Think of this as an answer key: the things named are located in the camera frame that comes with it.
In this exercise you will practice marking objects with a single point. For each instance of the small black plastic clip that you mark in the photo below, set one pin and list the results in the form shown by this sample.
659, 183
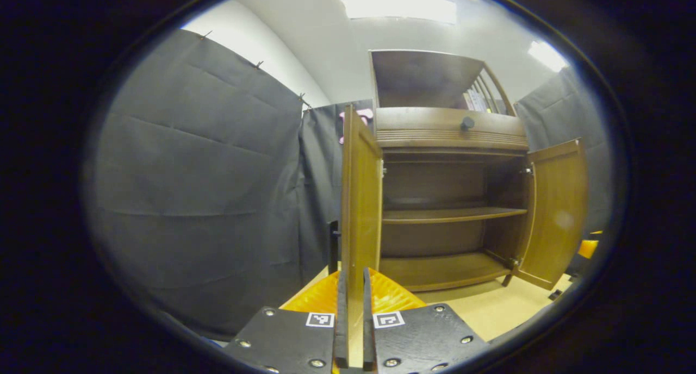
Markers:
555, 294

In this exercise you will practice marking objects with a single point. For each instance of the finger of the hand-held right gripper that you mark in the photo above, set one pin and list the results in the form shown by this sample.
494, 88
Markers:
588, 248

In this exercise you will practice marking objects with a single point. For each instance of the wooden shoe cabinet door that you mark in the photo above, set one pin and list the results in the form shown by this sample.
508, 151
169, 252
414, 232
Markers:
361, 200
557, 211

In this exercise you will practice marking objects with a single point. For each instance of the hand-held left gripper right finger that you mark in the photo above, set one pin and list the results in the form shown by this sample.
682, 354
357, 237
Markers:
424, 338

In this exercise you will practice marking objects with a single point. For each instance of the small ceiling light panel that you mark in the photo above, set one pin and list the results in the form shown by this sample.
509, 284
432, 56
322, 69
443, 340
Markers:
546, 56

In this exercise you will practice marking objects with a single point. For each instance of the black round drawer knob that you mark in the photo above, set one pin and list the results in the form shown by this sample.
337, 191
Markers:
467, 124

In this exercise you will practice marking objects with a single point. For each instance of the wooden inner cabinet shelf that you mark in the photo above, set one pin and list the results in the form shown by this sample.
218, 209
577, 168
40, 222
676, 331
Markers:
451, 215

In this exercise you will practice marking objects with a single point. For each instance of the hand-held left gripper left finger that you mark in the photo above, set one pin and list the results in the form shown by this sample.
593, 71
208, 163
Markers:
283, 341

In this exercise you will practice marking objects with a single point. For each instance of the wooden double-door shoe cabinet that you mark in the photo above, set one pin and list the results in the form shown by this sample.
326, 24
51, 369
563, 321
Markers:
435, 184

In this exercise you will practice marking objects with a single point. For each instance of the large ceiling light panel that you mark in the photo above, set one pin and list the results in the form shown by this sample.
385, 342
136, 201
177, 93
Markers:
397, 5

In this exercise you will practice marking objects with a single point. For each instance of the black backdrop cloth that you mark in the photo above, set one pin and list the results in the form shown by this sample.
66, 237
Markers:
190, 189

